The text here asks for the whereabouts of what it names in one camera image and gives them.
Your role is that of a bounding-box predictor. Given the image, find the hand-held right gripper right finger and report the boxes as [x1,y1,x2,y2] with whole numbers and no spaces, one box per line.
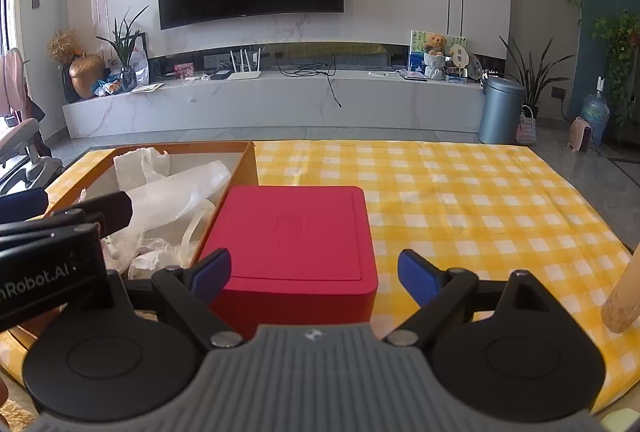
[384,248,557,349]

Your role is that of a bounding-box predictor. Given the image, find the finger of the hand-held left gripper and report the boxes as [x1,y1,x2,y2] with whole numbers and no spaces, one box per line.
[0,188,49,225]
[0,190,134,243]

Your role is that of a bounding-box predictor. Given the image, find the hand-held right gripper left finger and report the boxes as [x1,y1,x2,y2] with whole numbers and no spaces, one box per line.
[111,248,242,349]

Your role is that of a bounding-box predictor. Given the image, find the white plastic bag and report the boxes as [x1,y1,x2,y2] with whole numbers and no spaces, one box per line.
[113,146,171,193]

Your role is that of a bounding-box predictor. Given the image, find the clear plastic wrapper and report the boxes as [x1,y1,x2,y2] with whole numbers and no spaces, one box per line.
[102,204,217,283]

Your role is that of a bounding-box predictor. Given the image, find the white bubble wrap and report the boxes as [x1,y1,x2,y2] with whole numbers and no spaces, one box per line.
[122,160,234,233]

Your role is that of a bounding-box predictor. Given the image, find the orange cardboard box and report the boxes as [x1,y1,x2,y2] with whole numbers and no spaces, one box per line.
[42,140,259,273]

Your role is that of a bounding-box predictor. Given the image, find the pink desk chair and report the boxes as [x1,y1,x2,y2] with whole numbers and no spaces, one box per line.
[0,47,64,199]

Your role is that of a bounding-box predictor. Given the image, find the yellow checkered tablecloth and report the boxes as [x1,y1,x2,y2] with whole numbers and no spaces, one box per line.
[0,140,636,414]

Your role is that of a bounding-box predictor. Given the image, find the red lidded box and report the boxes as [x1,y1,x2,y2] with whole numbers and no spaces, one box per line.
[197,185,379,341]

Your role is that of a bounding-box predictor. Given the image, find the blue orange snack packets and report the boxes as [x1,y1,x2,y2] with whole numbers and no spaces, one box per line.
[92,78,124,97]

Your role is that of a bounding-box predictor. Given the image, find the dark tall vase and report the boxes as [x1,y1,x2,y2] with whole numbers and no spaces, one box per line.
[60,64,76,104]

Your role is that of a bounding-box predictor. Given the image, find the gold round vase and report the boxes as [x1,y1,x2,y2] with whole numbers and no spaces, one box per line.
[68,54,105,99]

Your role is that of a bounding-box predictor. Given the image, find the beige fuzzy rug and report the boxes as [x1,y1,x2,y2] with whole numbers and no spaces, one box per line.
[0,398,37,432]

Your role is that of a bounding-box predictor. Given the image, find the white printed bag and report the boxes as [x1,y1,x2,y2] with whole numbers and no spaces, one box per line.
[130,47,150,85]

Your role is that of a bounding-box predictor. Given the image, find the dried flower bunch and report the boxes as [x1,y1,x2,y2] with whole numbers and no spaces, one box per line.
[47,28,81,65]

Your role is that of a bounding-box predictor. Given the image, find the green plant in glass vase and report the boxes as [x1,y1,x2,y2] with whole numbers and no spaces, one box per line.
[95,5,150,91]

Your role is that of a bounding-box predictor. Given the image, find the white marble tv console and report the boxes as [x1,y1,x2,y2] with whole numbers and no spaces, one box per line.
[62,70,486,141]

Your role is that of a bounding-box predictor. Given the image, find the woven basket bag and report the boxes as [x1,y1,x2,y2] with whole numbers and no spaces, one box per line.
[515,105,537,147]

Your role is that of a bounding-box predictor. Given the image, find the grey metal trash can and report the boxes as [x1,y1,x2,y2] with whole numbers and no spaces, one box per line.
[478,75,526,145]

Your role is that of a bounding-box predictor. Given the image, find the white router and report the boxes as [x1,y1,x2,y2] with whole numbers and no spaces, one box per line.
[228,48,262,81]

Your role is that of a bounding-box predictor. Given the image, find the milk tea plastic cup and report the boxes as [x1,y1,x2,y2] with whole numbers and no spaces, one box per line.
[599,256,640,334]

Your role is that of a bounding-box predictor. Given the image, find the pink space heater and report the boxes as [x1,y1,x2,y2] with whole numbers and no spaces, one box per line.
[568,116,594,154]

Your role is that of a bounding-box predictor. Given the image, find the round paper fan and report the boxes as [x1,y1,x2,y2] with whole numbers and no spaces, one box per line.
[447,44,471,78]

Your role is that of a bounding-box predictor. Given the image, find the brown teddy bear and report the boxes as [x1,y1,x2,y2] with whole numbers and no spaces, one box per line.
[423,32,449,81]

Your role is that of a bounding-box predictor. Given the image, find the painted canvas picture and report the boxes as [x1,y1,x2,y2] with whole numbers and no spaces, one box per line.
[408,30,469,76]

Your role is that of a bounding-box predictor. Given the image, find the long-leaf potted plant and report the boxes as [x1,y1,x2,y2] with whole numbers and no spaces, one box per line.
[499,35,576,113]

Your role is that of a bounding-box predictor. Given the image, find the blue water jug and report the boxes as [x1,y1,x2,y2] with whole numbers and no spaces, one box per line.
[582,76,611,145]

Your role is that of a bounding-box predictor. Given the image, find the grey-blue cabinet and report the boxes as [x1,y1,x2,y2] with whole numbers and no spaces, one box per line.
[612,62,640,149]

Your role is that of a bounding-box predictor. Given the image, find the bushy pothos plant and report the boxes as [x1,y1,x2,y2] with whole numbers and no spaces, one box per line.
[592,11,640,113]

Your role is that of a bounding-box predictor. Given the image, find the black cables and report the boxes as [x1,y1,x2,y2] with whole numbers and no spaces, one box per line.
[277,54,344,109]

